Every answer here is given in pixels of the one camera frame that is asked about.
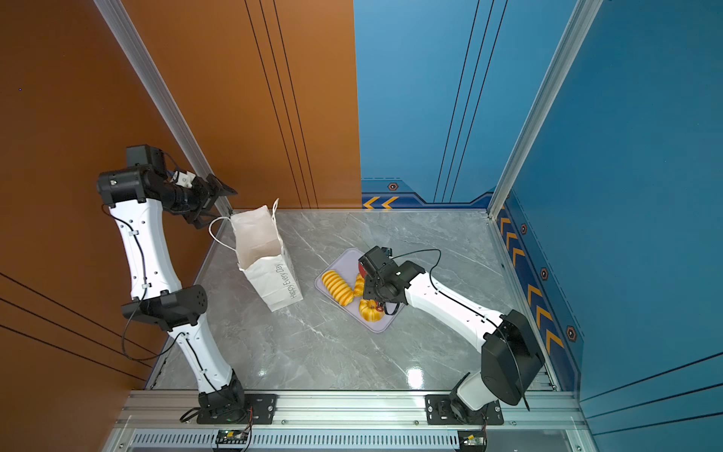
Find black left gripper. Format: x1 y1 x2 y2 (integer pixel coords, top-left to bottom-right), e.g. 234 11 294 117
164 174 236 230

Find yellow croissant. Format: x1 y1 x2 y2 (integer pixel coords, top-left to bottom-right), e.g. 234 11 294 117
353 274 365 298

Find small bundt bread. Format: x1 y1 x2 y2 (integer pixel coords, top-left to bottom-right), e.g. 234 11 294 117
359 299 385 323

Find striped long bread loaf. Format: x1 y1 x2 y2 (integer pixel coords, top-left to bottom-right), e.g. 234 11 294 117
322 270 354 307

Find white printed paper bag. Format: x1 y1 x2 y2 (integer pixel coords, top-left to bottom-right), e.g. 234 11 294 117
208 202 303 312

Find red metal tongs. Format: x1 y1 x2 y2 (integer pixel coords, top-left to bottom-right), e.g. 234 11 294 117
353 264 387 322

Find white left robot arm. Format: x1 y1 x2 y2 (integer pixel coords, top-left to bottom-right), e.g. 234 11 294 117
97 165 250 424

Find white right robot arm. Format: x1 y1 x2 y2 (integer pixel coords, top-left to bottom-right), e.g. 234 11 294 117
359 255 545 425

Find lilac serving tray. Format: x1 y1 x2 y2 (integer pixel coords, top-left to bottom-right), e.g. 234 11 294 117
314 248 402 333

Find right controller board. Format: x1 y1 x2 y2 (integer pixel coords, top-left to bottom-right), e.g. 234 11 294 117
458 431 488 452

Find controller board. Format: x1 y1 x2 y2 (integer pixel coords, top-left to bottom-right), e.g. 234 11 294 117
215 429 250 449
458 431 488 452

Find left controller board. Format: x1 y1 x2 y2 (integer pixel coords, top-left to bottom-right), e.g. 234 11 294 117
215 429 250 449

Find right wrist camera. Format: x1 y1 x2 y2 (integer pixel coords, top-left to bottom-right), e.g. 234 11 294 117
359 246 393 277

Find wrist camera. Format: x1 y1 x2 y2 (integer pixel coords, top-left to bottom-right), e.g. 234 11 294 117
126 144 167 177
359 246 393 277

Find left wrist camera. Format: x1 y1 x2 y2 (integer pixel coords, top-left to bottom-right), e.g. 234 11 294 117
126 144 167 177

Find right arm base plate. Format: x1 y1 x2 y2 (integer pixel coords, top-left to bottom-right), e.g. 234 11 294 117
425 394 505 427

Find aluminium corner post left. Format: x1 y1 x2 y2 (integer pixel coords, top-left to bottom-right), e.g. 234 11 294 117
94 0 233 215

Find aluminium corner post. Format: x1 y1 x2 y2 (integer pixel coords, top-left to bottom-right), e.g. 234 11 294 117
94 0 233 215
487 0 604 220

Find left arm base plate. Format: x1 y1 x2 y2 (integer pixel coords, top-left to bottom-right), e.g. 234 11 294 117
196 393 278 426

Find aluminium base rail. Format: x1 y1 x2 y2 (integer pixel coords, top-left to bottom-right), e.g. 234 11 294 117
103 390 596 451

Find aluminium corner post right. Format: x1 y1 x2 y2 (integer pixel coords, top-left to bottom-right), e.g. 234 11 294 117
487 0 604 220

